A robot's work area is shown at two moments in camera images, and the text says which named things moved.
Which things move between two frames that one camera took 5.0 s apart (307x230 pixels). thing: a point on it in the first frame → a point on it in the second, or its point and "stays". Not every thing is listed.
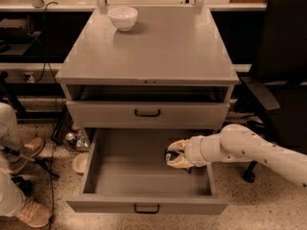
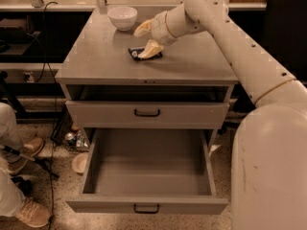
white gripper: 194,152 → 159,28
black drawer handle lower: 146,212 stays
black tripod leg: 37,160 stays
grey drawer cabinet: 167,72 stays
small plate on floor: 80,162 stays
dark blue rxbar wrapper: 170,154 → 134,53
